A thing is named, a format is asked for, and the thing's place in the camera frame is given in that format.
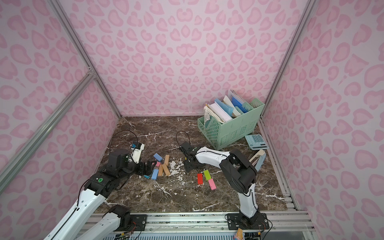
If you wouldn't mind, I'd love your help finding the red block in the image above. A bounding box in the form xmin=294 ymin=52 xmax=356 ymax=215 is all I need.
xmin=197 ymin=174 xmax=204 ymax=185

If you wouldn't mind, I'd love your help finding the green block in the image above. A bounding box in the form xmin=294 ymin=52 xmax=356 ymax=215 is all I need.
xmin=204 ymin=170 xmax=212 ymax=181

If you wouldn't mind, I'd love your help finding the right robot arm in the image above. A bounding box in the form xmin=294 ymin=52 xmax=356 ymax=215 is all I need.
xmin=179 ymin=142 xmax=258 ymax=219

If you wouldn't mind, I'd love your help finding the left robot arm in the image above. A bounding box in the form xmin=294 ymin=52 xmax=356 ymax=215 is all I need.
xmin=46 ymin=149 xmax=156 ymax=240

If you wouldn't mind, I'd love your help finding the light blue block lower left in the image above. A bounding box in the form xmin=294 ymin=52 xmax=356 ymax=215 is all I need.
xmin=151 ymin=169 xmax=159 ymax=181

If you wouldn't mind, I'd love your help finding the light blue block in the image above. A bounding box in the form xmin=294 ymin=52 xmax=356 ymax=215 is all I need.
xmin=154 ymin=153 xmax=163 ymax=162
xmin=151 ymin=169 xmax=159 ymax=181

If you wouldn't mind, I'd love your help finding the light blue block upper left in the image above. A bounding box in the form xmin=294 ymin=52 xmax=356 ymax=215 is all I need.
xmin=154 ymin=153 xmax=163 ymax=162

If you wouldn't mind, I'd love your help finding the wooden block lower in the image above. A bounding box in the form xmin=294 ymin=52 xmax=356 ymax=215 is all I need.
xmin=158 ymin=165 xmax=163 ymax=177

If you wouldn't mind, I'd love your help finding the wooden block diagonal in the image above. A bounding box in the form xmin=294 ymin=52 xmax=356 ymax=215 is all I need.
xmin=162 ymin=164 xmax=171 ymax=176

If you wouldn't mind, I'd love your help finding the upright wooden block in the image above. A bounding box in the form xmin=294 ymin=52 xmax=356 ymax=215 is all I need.
xmin=164 ymin=155 xmax=170 ymax=166

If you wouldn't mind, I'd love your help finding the pink block lower right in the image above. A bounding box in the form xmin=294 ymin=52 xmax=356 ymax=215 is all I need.
xmin=208 ymin=179 xmax=217 ymax=191

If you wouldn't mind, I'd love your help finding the white papers stack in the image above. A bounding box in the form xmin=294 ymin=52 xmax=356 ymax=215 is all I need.
xmin=204 ymin=103 xmax=233 ymax=124

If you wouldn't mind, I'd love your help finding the green plastic file basket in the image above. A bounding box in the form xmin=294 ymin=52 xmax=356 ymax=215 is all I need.
xmin=198 ymin=98 xmax=265 ymax=150

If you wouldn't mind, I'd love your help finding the grey calculator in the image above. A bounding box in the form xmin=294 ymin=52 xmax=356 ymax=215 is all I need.
xmin=245 ymin=135 xmax=269 ymax=151

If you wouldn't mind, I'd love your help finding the blue folder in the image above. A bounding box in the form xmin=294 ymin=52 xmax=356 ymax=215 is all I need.
xmin=231 ymin=96 xmax=248 ymax=113

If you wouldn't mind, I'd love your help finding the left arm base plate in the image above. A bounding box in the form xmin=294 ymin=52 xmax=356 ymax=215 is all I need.
xmin=116 ymin=214 xmax=148 ymax=232

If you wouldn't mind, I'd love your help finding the wooden box at right wall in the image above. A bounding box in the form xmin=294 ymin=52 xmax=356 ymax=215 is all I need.
xmin=249 ymin=150 xmax=267 ymax=172

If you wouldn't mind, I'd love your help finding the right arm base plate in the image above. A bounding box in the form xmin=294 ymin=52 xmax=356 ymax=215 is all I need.
xmin=225 ymin=212 xmax=270 ymax=231

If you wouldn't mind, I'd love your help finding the front aluminium rail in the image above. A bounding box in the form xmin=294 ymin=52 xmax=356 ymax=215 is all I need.
xmin=123 ymin=211 xmax=319 ymax=240

